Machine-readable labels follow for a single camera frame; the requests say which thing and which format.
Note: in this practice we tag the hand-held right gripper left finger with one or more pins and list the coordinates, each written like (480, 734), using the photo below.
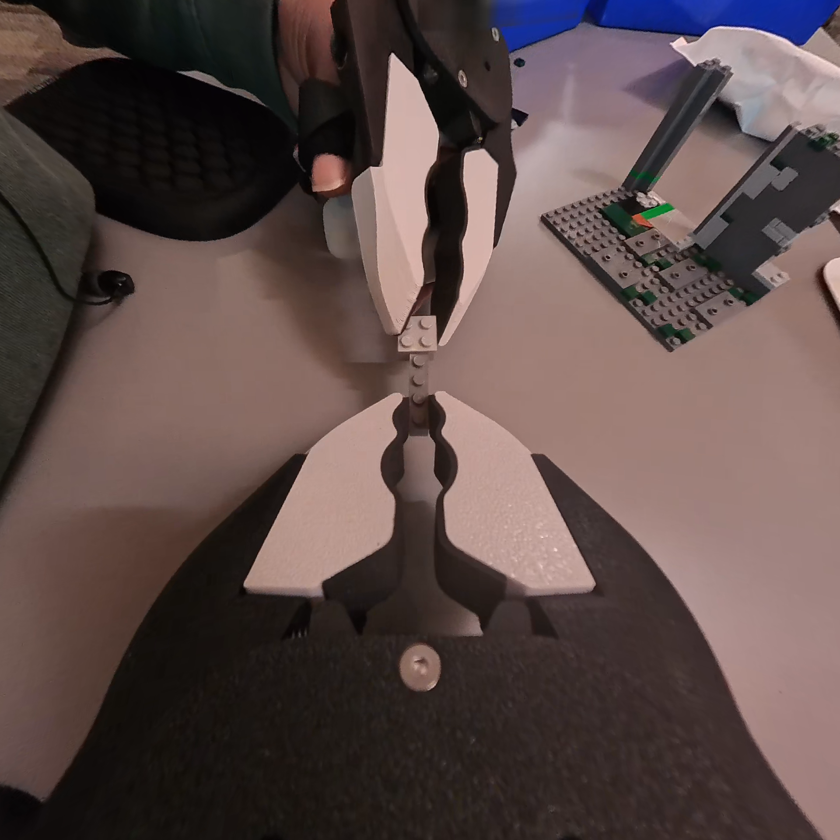
(328, 518)

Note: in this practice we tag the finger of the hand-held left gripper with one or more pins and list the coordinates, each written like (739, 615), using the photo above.
(394, 210)
(480, 223)

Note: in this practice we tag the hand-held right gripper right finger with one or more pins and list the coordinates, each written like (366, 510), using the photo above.
(518, 518)

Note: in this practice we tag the square grey brick plate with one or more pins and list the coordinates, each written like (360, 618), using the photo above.
(418, 334)

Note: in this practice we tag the long grey brick plate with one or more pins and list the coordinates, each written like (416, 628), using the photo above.
(418, 394)

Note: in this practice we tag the grey brick baseplate build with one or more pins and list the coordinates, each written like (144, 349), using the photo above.
(689, 275)

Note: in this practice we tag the person's left forearm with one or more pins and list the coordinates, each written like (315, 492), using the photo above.
(210, 29)

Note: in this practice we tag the grey desk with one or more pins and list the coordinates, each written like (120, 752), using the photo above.
(590, 426)

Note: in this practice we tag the person's left hand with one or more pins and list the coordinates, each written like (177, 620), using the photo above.
(318, 118)

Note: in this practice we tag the crumpled white paper bag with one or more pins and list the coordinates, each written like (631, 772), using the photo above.
(774, 72)

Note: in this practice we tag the white book stand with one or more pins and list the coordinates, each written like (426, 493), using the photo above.
(833, 282)

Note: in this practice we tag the person's green hoodie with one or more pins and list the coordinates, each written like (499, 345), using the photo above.
(33, 262)

